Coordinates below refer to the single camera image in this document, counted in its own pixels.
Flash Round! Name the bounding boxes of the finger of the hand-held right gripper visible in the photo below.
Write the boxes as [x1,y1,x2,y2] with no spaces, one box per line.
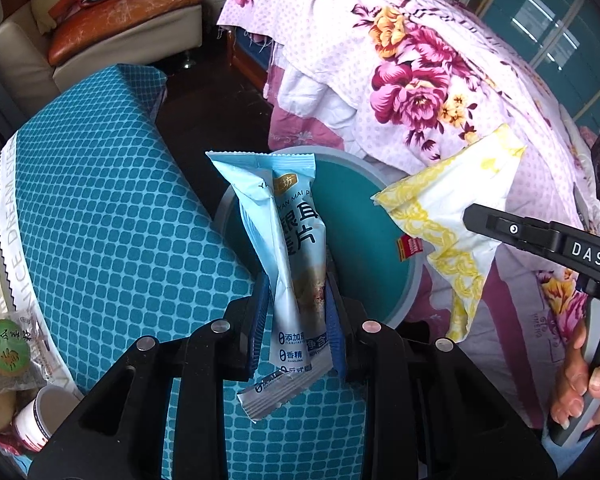
[462,203,562,261]

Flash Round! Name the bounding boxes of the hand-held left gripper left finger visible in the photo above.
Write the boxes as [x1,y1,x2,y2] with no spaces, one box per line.
[27,277,274,480]

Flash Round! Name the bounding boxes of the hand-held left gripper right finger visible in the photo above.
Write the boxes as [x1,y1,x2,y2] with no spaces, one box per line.
[324,266,561,480]

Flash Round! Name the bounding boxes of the yellow white snack packet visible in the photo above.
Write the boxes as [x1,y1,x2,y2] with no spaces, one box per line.
[370,124,529,344]

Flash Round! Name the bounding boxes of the light blue snack packet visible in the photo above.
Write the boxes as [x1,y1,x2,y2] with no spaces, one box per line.
[205,150,334,424]

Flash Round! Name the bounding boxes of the teal round bin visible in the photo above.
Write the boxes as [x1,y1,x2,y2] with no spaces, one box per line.
[215,146,426,332]

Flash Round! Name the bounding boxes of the small white cup red band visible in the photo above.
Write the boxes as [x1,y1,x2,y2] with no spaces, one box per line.
[14,385,84,454]

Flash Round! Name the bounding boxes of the person's right hand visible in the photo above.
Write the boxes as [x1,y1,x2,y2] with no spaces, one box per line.
[550,317,600,431]

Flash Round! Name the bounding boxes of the teal patterned tablecloth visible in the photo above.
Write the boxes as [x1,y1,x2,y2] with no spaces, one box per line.
[0,62,372,480]

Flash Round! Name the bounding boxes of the teal glass-door cabinet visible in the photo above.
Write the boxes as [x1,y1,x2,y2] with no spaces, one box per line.
[475,0,600,127]

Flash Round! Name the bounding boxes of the white blanket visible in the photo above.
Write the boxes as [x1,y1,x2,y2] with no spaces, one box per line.
[264,42,377,162]

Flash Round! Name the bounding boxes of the floral bedsheet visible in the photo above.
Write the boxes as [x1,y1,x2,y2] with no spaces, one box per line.
[216,0,600,361]

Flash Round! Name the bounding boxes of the green label packet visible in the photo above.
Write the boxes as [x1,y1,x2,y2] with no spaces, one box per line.
[0,310,52,397]

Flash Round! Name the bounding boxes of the orange seat cushion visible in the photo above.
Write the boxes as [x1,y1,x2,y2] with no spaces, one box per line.
[47,0,204,67]

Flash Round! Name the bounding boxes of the cream leather sofa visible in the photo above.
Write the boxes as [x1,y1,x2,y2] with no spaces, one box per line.
[0,0,204,94]

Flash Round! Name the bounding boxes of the wooden bed frame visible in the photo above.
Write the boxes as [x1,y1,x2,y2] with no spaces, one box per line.
[225,25,274,94]

